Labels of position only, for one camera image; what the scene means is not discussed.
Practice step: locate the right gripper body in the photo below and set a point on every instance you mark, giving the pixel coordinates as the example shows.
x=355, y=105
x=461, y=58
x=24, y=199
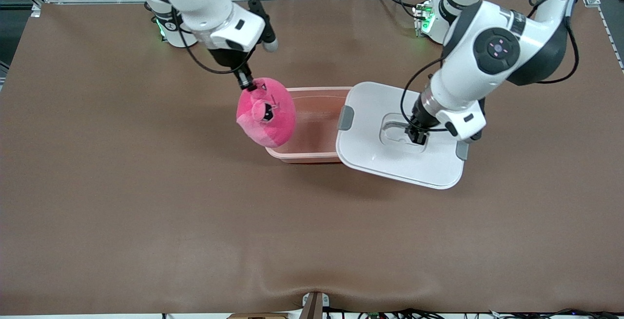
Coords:
x=230, y=58

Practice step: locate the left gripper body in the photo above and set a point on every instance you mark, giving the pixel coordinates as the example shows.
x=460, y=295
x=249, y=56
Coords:
x=421, y=119

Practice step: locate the white box lid grey latches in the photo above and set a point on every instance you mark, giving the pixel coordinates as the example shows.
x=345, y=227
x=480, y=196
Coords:
x=399, y=158

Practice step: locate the pink plush toy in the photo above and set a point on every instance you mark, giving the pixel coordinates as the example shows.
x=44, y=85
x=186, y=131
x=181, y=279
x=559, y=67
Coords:
x=273, y=119

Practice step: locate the pink translucent storage box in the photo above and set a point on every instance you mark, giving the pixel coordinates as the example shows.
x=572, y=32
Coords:
x=317, y=129

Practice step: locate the brown table mat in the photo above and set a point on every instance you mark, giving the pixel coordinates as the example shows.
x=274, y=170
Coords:
x=146, y=236

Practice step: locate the metal table edge clamp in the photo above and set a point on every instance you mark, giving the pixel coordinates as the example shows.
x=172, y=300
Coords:
x=314, y=304

